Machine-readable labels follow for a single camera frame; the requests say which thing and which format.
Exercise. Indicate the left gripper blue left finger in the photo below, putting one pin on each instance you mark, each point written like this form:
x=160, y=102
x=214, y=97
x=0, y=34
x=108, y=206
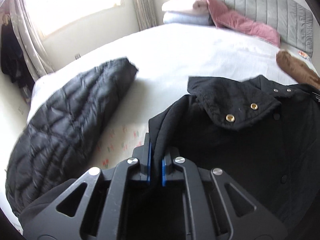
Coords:
x=143, y=154

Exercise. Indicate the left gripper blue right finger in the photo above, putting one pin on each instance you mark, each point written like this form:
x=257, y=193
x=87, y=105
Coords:
x=169, y=171

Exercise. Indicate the black padded coat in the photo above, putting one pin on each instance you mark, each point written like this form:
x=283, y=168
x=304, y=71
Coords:
x=249, y=169

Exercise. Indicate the dark clothes hanging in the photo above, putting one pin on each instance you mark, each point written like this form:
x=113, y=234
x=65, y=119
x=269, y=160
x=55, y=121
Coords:
x=13, y=63

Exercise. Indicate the cherry print bed sheet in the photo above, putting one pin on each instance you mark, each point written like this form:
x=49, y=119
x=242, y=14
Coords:
x=117, y=144

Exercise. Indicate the black quilted puffer jacket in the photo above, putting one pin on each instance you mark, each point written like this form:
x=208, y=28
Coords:
x=60, y=138

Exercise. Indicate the white bed cover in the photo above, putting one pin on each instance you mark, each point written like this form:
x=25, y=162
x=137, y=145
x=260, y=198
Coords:
x=166, y=56

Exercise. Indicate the folded light blue blanket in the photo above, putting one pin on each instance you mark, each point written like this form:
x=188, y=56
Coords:
x=176, y=17

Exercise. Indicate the beige curtain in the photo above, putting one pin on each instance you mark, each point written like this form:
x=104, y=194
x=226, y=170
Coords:
x=145, y=13

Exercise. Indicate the pink velvet pillow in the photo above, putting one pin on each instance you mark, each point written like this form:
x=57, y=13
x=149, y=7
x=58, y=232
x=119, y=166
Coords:
x=223, y=17

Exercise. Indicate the brown garment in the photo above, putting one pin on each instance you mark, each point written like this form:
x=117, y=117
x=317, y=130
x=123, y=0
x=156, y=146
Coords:
x=297, y=69

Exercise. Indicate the grey quilted headboard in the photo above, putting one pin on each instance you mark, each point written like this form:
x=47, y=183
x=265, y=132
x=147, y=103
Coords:
x=291, y=20

